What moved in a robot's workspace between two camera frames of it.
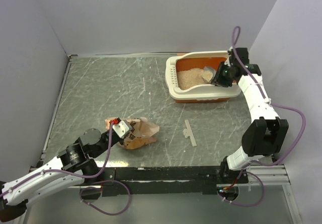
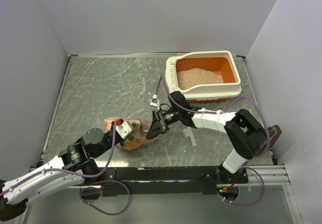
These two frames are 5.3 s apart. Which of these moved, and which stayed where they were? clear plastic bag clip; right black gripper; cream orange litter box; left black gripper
Moved: right black gripper
Stayed: clear plastic bag clip; cream orange litter box; left black gripper
